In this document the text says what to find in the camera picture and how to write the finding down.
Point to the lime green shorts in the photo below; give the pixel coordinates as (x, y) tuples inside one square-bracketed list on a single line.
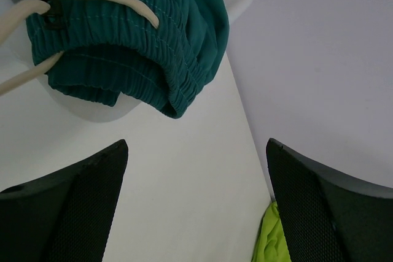
[(271, 245)]

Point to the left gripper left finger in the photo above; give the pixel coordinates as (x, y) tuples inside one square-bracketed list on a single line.
[(65, 215)]

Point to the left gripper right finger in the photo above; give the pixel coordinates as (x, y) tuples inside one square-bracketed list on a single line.
[(328, 215)]

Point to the teal green shorts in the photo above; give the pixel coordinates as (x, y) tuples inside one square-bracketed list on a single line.
[(161, 52)]

